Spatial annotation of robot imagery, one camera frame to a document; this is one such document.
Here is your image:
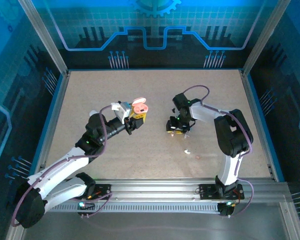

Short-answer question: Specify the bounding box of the aluminium frame post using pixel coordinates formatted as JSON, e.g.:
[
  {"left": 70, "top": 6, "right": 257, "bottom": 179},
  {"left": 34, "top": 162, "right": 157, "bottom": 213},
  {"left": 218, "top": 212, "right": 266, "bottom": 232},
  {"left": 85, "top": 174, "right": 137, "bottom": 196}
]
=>
[
  {"left": 241, "top": 0, "right": 292, "bottom": 76},
  {"left": 17, "top": 0, "right": 70, "bottom": 76}
]

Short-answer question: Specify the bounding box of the grey slotted cable duct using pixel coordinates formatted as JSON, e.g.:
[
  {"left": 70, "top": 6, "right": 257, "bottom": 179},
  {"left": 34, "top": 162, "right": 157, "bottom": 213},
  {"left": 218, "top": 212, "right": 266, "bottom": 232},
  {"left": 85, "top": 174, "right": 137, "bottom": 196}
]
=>
[{"left": 46, "top": 201, "right": 227, "bottom": 214}]

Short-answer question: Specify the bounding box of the pink earbud charging case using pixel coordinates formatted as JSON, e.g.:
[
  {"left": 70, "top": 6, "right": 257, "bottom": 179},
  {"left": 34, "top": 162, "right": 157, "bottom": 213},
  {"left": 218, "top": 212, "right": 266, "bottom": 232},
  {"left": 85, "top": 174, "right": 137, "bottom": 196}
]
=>
[{"left": 131, "top": 96, "right": 150, "bottom": 115}]

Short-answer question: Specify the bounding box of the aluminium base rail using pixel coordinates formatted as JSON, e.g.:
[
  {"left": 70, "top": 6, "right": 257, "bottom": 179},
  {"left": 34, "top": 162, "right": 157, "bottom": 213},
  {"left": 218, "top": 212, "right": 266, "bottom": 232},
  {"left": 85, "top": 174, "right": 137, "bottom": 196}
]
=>
[{"left": 93, "top": 177, "right": 291, "bottom": 203}]

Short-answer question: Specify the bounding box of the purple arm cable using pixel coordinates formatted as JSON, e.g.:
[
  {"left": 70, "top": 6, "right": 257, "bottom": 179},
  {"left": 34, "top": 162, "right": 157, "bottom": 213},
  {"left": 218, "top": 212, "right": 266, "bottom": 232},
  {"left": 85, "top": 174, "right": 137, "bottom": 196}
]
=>
[
  {"left": 11, "top": 104, "right": 113, "bottom": 227},
  {"left": 182, "top": 85, "right": 255, "bottom": 218}
]

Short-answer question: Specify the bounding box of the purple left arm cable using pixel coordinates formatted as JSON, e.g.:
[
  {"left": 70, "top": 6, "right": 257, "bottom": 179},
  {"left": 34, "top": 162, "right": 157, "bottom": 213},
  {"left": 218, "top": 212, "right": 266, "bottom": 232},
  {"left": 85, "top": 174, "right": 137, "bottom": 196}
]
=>
[{"left": 11, "top": 104, "right": 113, "bottom": 227}]

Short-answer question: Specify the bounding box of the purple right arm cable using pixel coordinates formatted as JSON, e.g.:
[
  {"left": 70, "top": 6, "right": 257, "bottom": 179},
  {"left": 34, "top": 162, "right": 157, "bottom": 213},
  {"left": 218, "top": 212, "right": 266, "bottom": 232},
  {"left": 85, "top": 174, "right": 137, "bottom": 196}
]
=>
[{"left": 182, "top": 85, "right": 255, "bottom": 218}]

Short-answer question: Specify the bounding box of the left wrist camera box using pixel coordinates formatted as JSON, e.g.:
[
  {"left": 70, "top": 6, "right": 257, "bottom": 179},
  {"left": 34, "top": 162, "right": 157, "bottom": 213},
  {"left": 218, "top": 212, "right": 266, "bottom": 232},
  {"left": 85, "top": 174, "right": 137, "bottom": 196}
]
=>
[{"left": 110, "top": 100, "right": 133, "bottom": 125}]

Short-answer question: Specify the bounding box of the grey metal front plate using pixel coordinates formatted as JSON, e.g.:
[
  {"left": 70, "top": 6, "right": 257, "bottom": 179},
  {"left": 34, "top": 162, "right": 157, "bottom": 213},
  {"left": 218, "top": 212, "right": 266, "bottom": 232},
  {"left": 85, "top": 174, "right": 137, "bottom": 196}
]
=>
[{"left": 22, "top": 212, "right": 300, "bottom": 240}]

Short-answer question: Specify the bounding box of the aluminium side frame rail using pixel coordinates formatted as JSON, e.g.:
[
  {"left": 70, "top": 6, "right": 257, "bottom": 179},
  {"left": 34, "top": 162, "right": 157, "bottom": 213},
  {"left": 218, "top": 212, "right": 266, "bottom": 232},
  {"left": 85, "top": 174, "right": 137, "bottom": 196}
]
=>
[
  {"left": 6, "top": 71, "right": 71, "bottom": 240},
  {"left": 239, "top": 69, "right": 300, "bottom": 240}
]

